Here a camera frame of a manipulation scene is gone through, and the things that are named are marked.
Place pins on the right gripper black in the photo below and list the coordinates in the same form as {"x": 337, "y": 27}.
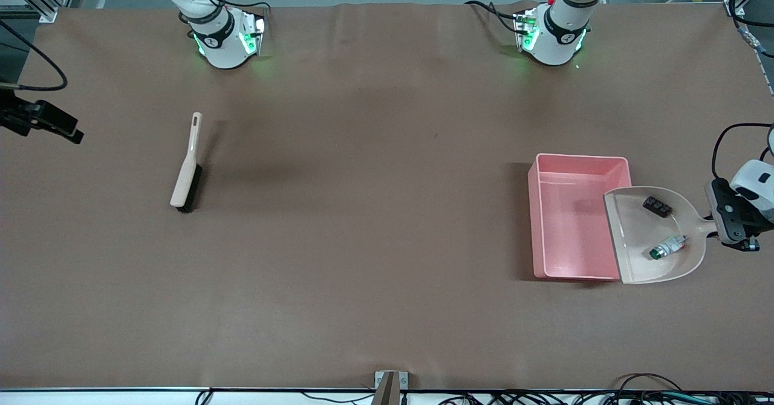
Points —
{"x": 18, "y": 118}

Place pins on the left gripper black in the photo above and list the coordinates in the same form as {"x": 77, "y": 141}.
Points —
{"x": 751, "y": 216}

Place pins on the white green push-button switch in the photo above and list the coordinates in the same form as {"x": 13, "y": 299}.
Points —
{"x": 668, "y": 246}

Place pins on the dark cylindrical capacitor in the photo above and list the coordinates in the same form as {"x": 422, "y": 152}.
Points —
{"x": 657, "y": 207}

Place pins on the beige plastic dustpan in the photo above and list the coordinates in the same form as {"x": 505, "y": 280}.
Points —
{"x": 641, "y": 254}

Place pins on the beige brush black bristles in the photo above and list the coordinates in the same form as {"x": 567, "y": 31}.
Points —
{"x": 184, "y": 181}

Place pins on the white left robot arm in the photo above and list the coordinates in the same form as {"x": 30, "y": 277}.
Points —
{"x": 553, "y": 57}

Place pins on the pink plastic bin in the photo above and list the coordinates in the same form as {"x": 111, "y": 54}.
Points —
{"x": 568, "y": 223}

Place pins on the brown table mat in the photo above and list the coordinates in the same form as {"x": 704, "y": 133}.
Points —
{"x": 302, "y": 308}

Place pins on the metal table edge bracket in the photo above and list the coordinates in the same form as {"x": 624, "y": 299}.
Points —
{"x": 404, "y": 381}

